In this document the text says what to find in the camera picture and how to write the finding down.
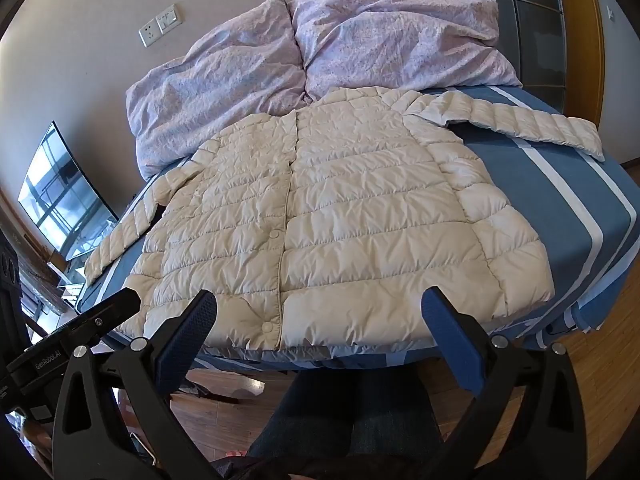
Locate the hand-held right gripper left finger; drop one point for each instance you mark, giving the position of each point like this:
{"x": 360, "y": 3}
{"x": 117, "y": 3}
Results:
{"x": 185, "y": 340}

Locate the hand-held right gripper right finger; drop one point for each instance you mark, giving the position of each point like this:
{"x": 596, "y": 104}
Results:
{"x": 450, "y": 340}

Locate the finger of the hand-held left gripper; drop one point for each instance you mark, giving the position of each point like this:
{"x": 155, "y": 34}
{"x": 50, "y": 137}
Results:
{"x": 107, "y": 312}

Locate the cream puffer jacket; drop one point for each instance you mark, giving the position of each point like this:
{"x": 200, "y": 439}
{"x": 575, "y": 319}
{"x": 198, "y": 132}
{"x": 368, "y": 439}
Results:
{"x": 350, "y": 210}

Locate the glass table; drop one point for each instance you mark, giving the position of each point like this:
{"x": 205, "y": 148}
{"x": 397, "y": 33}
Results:
{"x": 67, "y": 285}

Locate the curved black monitor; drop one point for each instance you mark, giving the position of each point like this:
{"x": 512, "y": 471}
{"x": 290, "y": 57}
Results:
{"x": 65, "y": 195}

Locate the person's legs in jeans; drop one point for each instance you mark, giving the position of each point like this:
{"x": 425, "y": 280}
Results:
{"x": 325, "y": 410}

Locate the bed with blue striped sheet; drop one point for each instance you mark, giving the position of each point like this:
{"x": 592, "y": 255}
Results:
{"x": 550, "y": 200}

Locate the pink floral duvet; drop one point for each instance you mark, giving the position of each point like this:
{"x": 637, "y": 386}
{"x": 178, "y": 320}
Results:
{"x": 215, "y": 75}

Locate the pink floral pillow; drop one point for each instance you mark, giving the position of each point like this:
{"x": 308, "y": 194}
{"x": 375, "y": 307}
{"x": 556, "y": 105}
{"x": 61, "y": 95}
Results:
{"x": 400, "y": 35}

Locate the frosted glass door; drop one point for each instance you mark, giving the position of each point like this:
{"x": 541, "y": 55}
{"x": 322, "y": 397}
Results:
{"x": 530, "y": 20}

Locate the white wall socket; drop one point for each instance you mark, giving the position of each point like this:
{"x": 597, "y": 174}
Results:
{"x": 149, "y": 35}

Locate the white wall switch plate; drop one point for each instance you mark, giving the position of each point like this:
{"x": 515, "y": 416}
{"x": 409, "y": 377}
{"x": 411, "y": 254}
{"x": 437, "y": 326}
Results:
{"x": 168, "y": 17}

